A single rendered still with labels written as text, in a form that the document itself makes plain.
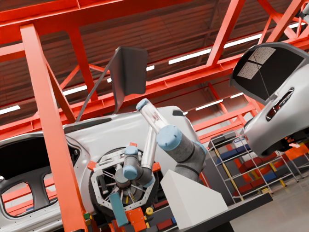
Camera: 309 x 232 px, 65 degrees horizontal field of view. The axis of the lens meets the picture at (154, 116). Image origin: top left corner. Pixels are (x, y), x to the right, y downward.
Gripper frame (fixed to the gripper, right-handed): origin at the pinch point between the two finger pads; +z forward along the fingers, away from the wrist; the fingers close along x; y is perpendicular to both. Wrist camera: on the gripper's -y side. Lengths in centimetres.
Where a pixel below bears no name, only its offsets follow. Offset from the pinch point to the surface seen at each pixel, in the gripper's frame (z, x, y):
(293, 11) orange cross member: -35, -365, 200
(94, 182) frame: 26, 28, 39
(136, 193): 78, -11, 48
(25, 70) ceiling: 266, 164, 898
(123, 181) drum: 14.9, 5.5, 19.8
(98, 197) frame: 34, 28, 28
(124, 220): 30.4, 14.0, -4.9
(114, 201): 22.8, 17.5, 9.9
